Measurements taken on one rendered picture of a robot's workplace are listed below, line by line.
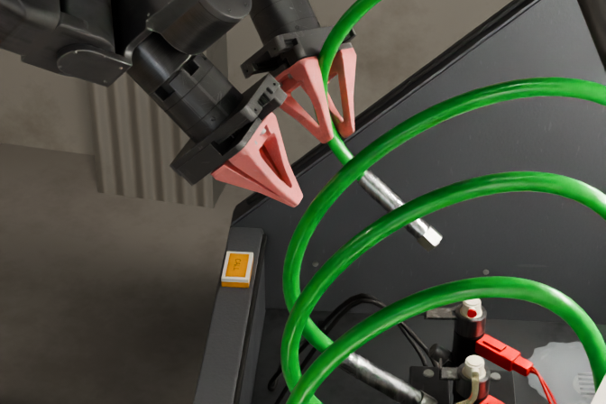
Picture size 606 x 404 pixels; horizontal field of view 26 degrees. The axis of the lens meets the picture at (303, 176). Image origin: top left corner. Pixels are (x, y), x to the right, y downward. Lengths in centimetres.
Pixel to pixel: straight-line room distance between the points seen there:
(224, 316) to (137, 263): 167
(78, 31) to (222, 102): 14
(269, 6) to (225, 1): 20
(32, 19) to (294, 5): 31
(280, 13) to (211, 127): 18
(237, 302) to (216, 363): 10
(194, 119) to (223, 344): 35
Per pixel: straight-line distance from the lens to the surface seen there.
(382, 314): 88
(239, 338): 137
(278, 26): 123
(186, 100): 108
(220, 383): 132
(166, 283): 300
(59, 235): 318
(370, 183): 125
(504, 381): 129
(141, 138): 318
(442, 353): 122
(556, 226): 152
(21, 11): 101
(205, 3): 103
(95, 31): 104
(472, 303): 118
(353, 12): 117
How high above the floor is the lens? 184
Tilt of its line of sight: 33 degrees down
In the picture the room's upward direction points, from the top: straight up
